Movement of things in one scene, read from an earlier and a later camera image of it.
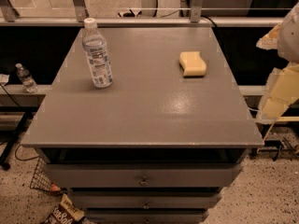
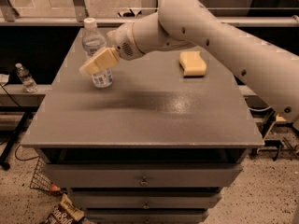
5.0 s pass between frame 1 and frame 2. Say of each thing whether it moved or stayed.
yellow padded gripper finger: moved
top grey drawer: stayed
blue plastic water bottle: stayed
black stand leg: stayed
